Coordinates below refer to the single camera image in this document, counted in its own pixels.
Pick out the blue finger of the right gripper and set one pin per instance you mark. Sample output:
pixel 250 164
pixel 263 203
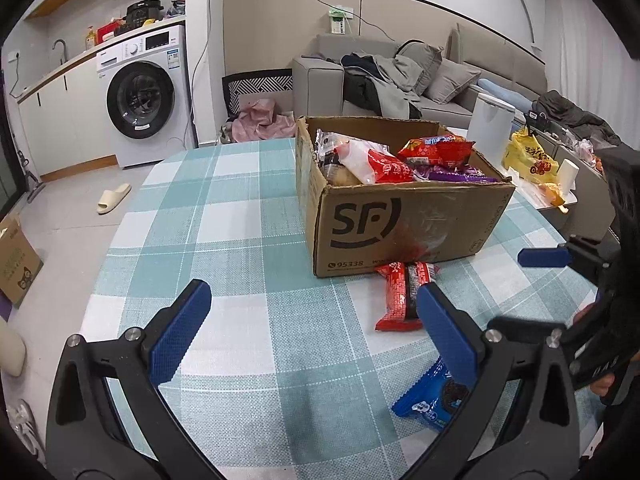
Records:
pixel 551 257

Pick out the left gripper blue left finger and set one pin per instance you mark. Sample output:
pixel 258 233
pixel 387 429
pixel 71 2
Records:
pixel 173 328

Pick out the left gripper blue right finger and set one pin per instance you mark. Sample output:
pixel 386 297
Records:
pixel 453 332

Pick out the blue Oreo cookie pack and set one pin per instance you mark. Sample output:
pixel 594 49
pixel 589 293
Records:
pixel 433 399

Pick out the red seaweed roll pack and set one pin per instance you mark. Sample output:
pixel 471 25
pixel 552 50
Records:
pixel 402 281

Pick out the purple grape candy bag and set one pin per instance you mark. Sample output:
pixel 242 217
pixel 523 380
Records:
pixel 464 174

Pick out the red round cookie snack pack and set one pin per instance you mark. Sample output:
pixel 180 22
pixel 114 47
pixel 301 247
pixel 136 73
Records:
pixel 448 150

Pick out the red white glue snack bag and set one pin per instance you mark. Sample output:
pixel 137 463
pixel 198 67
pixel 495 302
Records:
pixel 371 164

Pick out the clear cracker pack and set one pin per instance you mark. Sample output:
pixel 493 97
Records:
pixel 329 162

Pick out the person's right hand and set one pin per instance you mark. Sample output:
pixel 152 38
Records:
pixel 602 386

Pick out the white paper cup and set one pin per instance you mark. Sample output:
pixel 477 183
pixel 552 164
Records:
pixel 567 175

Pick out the yellow plastic bag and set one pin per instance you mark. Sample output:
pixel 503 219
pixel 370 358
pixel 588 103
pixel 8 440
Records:
pixel 530 161

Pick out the checkered teal tablecloth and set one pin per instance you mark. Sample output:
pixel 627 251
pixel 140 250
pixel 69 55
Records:
pixel 287 377

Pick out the white cylindrical bin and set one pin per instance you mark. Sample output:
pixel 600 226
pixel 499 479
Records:
pixel 490 127

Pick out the beige slipper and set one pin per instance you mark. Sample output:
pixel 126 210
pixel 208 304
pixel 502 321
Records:
pixel 110 199

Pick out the small cardboard box on floor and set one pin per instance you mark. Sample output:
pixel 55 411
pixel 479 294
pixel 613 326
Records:
pixel 19 262

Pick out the grey cushion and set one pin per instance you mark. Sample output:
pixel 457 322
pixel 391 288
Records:
pixel 450 80

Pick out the pile of clothes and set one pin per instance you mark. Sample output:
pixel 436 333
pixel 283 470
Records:
pixel 384 86

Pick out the pink cloth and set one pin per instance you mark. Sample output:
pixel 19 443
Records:
pixel 262 120

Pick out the white kitchen cabinet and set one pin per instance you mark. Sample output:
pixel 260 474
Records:
pixel 65 120

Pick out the grey sofa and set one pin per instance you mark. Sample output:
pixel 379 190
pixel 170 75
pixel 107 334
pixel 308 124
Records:
pixel 318 77

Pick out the white washing machine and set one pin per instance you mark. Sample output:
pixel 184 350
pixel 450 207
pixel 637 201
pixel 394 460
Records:
pixel 144 82

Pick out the black patterned chair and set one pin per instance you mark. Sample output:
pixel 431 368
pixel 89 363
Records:
pixel 242 88

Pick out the kitchen faucet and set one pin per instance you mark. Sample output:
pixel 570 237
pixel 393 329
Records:
pixel 60 43

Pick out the black rice cooker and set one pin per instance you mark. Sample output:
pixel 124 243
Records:
pixel 141 11

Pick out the wall power strip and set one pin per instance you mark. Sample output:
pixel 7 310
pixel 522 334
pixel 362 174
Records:
pixel 339 17

